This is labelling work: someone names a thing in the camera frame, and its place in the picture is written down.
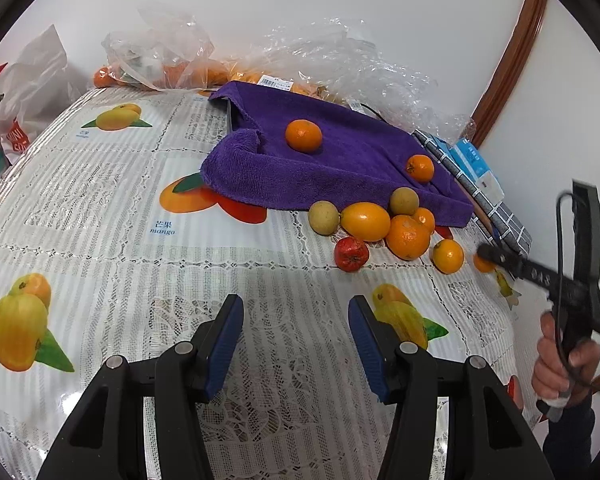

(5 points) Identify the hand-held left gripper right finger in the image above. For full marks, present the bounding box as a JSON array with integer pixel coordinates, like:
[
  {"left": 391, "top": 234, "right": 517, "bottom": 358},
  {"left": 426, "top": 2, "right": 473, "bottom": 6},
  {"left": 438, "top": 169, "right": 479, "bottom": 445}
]
[{"left": 348, "top": 295, "right": 543, "bottom": 480}]

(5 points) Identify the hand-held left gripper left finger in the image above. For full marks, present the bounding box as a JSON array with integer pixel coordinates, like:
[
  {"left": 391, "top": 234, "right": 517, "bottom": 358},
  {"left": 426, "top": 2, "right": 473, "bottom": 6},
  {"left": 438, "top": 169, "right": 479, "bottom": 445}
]
[{"left": 37, "top": 294, "right": 245, "bottom": 480}]

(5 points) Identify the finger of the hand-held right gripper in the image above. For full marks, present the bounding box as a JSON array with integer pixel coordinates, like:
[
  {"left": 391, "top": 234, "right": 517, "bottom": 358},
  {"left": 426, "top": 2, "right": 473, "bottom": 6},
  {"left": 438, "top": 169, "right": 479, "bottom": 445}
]
[{"left": 477, "top": 242, "right": 556, "bottom": 291}]

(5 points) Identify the red hawthorn fruit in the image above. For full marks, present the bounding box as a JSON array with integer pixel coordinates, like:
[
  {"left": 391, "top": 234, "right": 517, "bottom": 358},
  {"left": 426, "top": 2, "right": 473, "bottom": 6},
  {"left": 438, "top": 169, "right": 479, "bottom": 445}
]
[{"left": 334, "top": 236, "right": 370, "bottom": 272}]

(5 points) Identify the large bumpy mandarin orange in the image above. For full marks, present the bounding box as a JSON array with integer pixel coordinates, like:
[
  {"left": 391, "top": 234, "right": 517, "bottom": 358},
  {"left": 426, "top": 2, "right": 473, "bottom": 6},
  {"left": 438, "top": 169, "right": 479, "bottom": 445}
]
[{"left": 385, "top": 214, "right": 432, "bottom": 261}]

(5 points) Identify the oval orange kumquat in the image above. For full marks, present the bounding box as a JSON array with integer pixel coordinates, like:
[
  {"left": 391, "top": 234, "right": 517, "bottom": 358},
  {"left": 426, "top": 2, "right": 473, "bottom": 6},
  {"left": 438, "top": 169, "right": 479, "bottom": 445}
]
[{"left": 340, "top": 201, "right": 392, "bottom": 242}]

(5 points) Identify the tan longan fruit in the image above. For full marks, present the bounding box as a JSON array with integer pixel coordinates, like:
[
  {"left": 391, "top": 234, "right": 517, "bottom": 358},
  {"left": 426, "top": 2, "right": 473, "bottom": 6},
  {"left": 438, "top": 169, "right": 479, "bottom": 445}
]
[
  {"left": 308, "top": 200, "right": 341, "bottom": 235},
  {"left": 389, "top": 187, "right": 420, "bottom": 216}
]

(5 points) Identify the purple towel lined tray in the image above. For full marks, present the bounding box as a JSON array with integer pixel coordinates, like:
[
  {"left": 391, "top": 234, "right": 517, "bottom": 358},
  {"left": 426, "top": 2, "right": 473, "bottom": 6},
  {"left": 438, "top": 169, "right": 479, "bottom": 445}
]
[{"left": 200, "top": 80, "right": 476, "bottom": 228}]

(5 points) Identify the person's right forearm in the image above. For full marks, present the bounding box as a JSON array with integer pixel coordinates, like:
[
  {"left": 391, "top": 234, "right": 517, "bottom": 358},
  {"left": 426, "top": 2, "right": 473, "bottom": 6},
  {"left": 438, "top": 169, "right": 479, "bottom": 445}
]
[{"left": 542, "top": 400, "right": 597, "bottom": 480}]

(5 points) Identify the person's right hand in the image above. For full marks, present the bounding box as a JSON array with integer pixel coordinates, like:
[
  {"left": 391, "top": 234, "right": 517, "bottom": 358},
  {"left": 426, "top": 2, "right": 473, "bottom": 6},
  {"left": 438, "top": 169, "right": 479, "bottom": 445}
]
[{"left": 532, "top": 310, "right": 600, "bottom": 406}]

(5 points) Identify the grey checked cloth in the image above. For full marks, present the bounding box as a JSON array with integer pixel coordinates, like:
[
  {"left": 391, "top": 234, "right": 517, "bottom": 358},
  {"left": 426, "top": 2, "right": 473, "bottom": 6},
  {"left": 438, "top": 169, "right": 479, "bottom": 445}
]
[{"left": 414, "top": 129, "right": 532, "bottom": 257}]

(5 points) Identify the brown wooden stick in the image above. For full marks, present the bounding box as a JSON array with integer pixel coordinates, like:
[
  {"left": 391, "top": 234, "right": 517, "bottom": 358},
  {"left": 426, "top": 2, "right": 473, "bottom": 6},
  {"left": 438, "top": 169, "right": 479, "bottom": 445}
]
[{"left": 472, "top": 207, "right": 503, "bottom": 248}]

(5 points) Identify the blue tissue pack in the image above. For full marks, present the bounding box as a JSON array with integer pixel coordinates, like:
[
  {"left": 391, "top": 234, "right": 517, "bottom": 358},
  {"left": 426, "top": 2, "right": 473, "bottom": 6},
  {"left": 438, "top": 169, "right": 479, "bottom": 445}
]
[{"left": 452, "top": 137, "right": 504, "bottom": 197}]

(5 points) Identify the fruit printed lace tablecloth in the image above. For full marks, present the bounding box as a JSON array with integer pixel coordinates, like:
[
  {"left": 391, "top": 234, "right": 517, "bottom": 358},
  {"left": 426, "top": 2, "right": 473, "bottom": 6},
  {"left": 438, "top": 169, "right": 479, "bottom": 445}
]
[{"left": 0, "top": 85, "right": 546, "bottom": 480}]

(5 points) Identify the light blue plastic packet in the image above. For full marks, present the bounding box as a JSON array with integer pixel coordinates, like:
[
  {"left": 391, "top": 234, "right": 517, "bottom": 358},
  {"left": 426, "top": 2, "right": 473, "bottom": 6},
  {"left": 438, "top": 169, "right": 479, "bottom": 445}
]
[{"left": 422, "top": 132, "right": 455, "bottom": 157}]

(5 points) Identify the medium mandarin orange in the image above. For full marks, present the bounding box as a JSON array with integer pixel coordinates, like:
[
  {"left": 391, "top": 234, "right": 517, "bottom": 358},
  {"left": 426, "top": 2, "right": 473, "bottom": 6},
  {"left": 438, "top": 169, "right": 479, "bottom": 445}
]
[{"left": 285, "top": 119, "right": 324, "bottom": 153}]

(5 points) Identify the large clear plastic bag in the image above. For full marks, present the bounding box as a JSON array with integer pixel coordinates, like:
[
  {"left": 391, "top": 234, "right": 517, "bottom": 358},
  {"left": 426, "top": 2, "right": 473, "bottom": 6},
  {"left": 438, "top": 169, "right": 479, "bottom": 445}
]
[{"left": 220, "top": 16, "right": 477, "bottom": 137}]

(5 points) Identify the pile of bagged oranges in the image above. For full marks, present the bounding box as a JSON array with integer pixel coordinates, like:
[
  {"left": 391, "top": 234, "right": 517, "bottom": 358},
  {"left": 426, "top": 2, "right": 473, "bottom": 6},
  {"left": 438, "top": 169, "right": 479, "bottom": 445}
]
[{"left": 92, "top": 57, "right": 326, "bottom": 100}]

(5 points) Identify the white plastic shopping bag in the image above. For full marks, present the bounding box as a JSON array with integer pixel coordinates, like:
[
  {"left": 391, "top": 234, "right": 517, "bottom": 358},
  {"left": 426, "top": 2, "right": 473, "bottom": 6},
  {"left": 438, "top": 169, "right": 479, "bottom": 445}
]
[{"left": 0, "top": 24, "right": 83, "bottom": 173}]

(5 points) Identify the brown wooden door frame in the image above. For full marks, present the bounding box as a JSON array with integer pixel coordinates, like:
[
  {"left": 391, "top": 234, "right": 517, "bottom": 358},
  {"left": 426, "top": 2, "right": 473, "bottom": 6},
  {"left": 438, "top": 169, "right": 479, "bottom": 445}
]
[{"left": 469, "top": 0, "right": 551, "bottom": 151}]

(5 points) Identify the thin black cable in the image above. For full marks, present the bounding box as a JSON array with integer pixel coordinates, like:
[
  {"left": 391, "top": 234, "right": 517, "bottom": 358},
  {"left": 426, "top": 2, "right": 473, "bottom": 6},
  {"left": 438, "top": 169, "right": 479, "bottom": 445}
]
[{"left": 352, "top": 101, "right": 416, "bottom": 135}]

